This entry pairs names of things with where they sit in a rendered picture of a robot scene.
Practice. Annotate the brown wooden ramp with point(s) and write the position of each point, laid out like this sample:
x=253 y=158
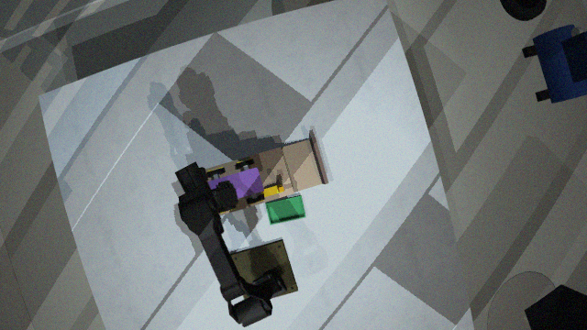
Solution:
x=296 y=167

